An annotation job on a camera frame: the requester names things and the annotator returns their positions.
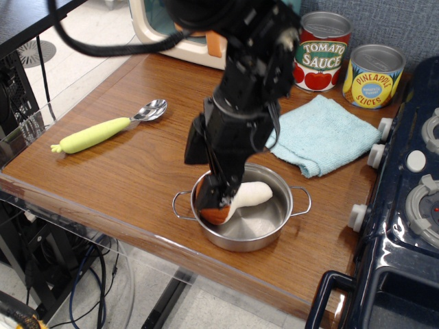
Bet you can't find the blue cable under table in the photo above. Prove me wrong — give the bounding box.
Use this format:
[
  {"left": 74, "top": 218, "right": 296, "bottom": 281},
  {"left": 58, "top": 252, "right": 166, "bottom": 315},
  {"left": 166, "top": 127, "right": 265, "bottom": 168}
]
[{"left": 68, "top": 234, "right": 108, "bottom": 329}]

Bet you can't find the dark blue toy stove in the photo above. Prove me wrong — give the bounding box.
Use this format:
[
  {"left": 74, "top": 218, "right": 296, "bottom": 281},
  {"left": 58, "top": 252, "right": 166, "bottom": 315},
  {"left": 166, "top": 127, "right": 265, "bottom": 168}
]
[{"left": 306, "top": 57, "right": 438, "bottom": 328}]

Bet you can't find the pineapple slices can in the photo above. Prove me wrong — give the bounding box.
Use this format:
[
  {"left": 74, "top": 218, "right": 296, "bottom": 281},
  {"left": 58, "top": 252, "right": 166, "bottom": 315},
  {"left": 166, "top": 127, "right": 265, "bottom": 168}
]
[{"left": 342, "top": 44, "right": 405, "bottom": 110}]

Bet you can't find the toy teal cream microwave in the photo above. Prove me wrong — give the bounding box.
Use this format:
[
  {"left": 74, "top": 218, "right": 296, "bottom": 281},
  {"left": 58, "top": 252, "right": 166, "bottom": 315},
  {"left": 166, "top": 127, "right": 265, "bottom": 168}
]
[{"left": 129, "top": 1, "right": 227, "bottom": 70}]

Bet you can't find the black cable under table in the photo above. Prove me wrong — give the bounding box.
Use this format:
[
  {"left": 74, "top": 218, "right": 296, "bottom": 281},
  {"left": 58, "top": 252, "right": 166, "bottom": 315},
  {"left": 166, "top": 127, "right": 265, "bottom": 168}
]
[{"left": 51, "top": 236, "right": 121, "bottom": 329}]

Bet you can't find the spoon with green handle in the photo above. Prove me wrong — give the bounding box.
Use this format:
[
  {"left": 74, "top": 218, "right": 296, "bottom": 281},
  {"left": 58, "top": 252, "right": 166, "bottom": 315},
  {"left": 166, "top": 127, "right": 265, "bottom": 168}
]
[{"left": 51, "top": 99, "right": 167, "bottom": 154}]

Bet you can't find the black desk at left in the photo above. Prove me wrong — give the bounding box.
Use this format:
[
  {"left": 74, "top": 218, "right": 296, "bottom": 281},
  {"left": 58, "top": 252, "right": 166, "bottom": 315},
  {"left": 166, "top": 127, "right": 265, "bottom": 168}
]
[{"left": 1, "top": 0, "right": 84, "bottom": 58}]

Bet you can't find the plush brown white mushroom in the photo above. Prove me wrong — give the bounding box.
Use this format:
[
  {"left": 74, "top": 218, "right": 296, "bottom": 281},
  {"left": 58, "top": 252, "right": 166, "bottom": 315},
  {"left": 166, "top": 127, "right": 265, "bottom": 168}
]
[{"left": 198, "top": 182, "right": 273, "bottom": 226}]

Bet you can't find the light blue folded cloth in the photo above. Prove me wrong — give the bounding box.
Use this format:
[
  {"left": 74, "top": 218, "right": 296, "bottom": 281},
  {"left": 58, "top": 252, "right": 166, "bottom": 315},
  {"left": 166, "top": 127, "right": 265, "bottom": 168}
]
[{"left": 266, "top": 95, "right": 382, "bottom": 178}]

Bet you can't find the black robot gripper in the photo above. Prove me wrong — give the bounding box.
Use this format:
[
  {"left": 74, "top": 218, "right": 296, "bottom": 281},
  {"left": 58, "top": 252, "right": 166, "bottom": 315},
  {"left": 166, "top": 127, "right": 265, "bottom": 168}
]
[{"left": 185, "top": 94, "right": 281, "bottom": 210}]

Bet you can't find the stainless steel pot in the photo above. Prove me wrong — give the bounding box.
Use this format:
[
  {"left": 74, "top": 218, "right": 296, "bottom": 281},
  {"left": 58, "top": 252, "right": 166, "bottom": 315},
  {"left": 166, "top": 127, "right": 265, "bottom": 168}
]
[{"left": 172, "top": 163, "right": 312, "bottom": 252}]

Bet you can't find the tomato sauce can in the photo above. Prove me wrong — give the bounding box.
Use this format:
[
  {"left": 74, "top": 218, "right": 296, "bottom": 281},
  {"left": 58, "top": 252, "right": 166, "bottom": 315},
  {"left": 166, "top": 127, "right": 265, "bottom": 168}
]
[{"left": 294, "top": 11, "right": 353, "bottom": 92}]

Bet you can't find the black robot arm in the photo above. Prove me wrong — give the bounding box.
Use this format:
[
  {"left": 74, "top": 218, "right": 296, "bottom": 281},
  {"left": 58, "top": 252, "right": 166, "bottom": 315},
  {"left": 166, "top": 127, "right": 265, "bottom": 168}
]
[{"left": 165, "top": 1, "right": 301, "bottom": 210}]

